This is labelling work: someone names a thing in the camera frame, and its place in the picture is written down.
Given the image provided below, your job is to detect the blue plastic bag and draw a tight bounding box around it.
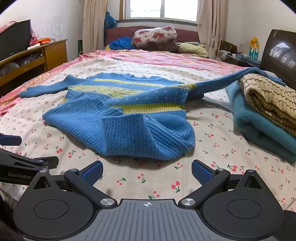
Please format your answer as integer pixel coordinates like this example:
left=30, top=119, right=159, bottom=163
left=104, top=11, right=118, bottom=35

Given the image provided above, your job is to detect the dark patterned box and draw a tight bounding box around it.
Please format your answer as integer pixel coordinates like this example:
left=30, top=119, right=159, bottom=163
left=220, top=40, right=238, bottom=55

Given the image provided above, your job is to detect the teal folded blanket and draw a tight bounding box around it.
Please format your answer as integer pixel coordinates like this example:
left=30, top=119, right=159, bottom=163
left=225, top=81, right=296, bottom=163

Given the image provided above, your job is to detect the blue knitted sweater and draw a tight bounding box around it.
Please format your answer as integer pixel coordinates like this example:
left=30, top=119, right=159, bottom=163
left=20, top=67, right=286, bottom=161

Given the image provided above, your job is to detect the dark wooden headboard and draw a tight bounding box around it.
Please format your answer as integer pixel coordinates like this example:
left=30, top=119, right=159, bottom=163
left=259, top=29, right=296, bottom=87

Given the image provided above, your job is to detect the yellow and blue carton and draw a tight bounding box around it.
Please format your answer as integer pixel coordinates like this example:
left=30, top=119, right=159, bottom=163
left=248, top=36, right=259, bottom=59

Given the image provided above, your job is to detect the pink striped bed cover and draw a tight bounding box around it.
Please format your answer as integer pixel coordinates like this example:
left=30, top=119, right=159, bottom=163
left=0, top=49, right=262, bottom=116

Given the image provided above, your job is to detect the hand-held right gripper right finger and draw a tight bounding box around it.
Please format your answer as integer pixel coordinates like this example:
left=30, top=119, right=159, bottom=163
left=178, top=159, right=270, bottom=210

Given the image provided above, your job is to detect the dark bedside table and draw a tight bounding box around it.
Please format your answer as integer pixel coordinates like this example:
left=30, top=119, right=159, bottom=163
left=225, top=53, right=262, bottom=68

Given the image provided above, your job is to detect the dark red padded bench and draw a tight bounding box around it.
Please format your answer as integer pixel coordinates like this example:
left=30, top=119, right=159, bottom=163
left=105, top=26, right=200, bottom=47

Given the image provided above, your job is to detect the window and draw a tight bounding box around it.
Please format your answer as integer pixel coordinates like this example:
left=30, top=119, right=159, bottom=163
left=119, top=0, right=199, bottom=24

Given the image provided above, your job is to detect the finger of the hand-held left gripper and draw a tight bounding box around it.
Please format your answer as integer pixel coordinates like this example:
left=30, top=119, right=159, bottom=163
left=0, top=148, right=59, bottom=170
left=0, top=133, right=22, bottom=146

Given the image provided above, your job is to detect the blue crumpled cloth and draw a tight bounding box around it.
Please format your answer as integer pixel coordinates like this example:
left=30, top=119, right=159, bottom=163
left=105, top=37, right=137, bottom=50

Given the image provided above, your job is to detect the blue folded cloth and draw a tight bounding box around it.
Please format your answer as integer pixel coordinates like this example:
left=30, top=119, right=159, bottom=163
left=236, top=54, right=260, bottom=64

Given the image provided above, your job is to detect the cherry print bed sheet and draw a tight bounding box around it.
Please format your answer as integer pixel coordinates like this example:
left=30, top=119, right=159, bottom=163
left=0, top=56, right=296, bottom=211

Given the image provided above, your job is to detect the clear plastic bag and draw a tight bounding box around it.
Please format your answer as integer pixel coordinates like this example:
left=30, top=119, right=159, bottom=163
left=15, top=53, right=43, bottom=66
left=0, top=62, right=20, bottom=77

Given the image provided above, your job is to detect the floral red white pillow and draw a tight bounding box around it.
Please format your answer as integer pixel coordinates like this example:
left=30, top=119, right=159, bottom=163
left=132, top=25, right=179, bottom=52

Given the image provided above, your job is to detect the wooden desk cabinet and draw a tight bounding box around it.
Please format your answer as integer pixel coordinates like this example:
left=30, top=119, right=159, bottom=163
left=0, top=39, right=68, bottom=93

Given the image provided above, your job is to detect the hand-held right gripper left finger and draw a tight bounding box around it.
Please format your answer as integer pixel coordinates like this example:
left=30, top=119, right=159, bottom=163
left=27, top=161, right=117, bottom=209

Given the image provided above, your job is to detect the black monitor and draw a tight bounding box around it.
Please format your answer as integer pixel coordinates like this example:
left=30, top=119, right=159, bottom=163
left=0, top=19, right=31, bottom=62

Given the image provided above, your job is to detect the beige curtain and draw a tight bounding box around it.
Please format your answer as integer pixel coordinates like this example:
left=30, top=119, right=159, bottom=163
left=82, top=0, right=109, bottom=54
left=196, top=0, right=228, bottom=61

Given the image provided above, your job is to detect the beige striped folded cloth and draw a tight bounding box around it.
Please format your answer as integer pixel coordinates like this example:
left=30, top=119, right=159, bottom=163
left=239, top=74, right=296, bottom=137

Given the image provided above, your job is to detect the olive green pillow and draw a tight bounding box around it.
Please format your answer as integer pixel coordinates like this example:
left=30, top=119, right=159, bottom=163
left=178, top=42, right=210, bottom=58

